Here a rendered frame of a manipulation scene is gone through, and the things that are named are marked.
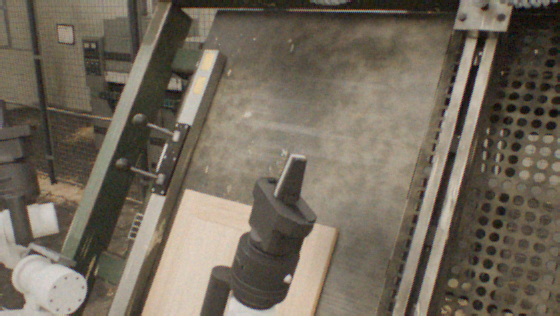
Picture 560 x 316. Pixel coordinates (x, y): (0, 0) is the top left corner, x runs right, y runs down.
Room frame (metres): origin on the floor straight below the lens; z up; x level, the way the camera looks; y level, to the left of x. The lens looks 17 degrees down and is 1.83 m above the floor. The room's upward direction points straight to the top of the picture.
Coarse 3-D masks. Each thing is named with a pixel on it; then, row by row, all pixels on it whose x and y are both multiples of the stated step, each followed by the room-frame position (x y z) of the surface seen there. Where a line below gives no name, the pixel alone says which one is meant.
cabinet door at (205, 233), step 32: (192, 192) 1.27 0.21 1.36; (192, 224) 1.22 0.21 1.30; (224, 224) 1.18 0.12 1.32; (320, 224) 1.06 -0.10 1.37; (192, 256) 1.17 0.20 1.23; (224, 256) 1.13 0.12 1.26; (320, 256) 1.02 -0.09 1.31; (160, 288) 1.16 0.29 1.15; (192, 288) 1.12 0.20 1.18; (320, 288) 0.99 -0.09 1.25
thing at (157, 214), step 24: (216, 72) 1.45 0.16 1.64; (192, 96) 1.42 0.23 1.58; (192, 120) 1.37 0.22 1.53; (192, 144) 1.37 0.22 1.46; (168, 192) 1.29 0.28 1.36; (168, 216) 1.28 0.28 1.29; (144, 240) 1.23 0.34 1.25; (144, 264) 1.21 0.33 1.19; (120, 288) 1.19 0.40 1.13; (144, 288) 1.20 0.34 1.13; (120, 312) 1.15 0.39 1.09
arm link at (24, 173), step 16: (16, 128) 1.02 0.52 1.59; (32, 128) 1.05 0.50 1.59; (0, 144) 1.02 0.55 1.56; (16, 144) 1.02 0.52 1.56; (32, 144) 1.06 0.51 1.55; (0, 160) 1.01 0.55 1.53; (16, 160) 1.01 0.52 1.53; (0, 176) 0.99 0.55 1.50; (16, 176) 0.99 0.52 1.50; (32, 176) 1.02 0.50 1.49
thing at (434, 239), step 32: (480, 0) 1.00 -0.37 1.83; (480, 32) 1.06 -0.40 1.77; (480, 64) 1.04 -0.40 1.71; (480, 96) 1.01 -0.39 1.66; (448, 128) 1.00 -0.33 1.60; (480, 128) 1.01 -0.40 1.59; (448, 160) 0.98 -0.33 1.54; (448, 192) 0.93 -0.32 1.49; (448, 224) 0.89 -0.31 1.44; (416, 256) 0.88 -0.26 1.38; (448, 256) 0.90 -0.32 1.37; (416, 288) 0.88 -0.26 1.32
